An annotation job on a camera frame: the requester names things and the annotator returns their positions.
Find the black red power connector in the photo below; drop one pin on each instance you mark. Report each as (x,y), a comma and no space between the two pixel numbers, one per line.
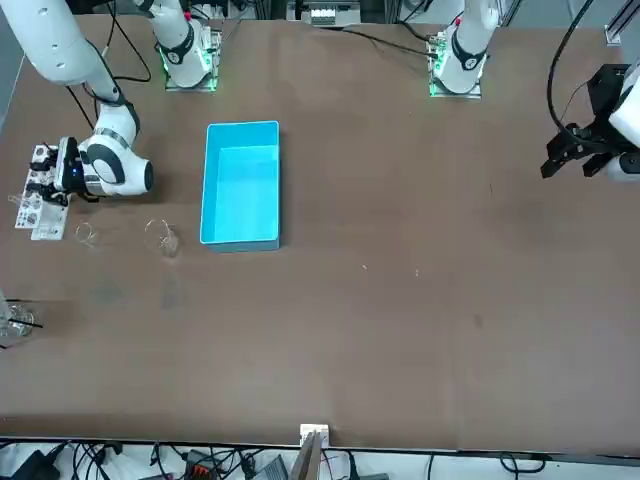
(202,467)

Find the aluminium profile post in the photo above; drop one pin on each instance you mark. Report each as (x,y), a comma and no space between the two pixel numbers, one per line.
(312,450)

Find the glass test tube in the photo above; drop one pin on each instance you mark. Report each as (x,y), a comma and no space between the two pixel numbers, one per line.
(17,199)

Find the black power brick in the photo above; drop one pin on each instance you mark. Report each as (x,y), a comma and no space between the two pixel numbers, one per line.
(37,465)

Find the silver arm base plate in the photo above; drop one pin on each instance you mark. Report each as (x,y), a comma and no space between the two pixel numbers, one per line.
(472,94)
(190,89)

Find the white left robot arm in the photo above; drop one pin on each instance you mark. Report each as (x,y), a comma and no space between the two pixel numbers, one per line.
(467,50)

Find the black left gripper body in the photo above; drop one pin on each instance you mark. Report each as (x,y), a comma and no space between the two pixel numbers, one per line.
(607,90)

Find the small glass beaker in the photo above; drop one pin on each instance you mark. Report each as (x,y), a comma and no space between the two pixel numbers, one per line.
(86,236)

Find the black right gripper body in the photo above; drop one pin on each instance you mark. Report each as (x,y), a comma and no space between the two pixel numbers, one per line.
(54,180)

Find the aluminium corner rail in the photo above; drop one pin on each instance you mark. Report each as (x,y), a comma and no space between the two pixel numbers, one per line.
(617,25)

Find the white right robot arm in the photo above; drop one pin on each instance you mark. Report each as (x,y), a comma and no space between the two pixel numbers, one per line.
(55,45)

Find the white test tube rack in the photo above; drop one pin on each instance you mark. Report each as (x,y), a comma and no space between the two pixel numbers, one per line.
(47,225)

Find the white power strip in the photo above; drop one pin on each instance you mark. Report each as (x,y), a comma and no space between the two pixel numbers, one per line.
(322,15)

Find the blue plastic bin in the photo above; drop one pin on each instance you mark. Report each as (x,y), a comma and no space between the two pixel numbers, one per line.
(240,190)

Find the large glass beaker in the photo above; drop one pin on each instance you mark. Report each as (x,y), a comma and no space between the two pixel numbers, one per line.
(162,240)

